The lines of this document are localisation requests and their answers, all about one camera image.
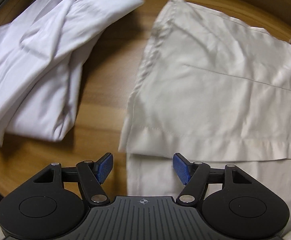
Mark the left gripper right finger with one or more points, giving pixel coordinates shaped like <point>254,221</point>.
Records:
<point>183,168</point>

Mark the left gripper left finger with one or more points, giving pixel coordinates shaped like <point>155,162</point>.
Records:
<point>103,167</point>

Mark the cream satin shirt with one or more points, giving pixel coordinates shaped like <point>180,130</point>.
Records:
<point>216,90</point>

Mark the white dress shirt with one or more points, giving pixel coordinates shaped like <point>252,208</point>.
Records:
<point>42,53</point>

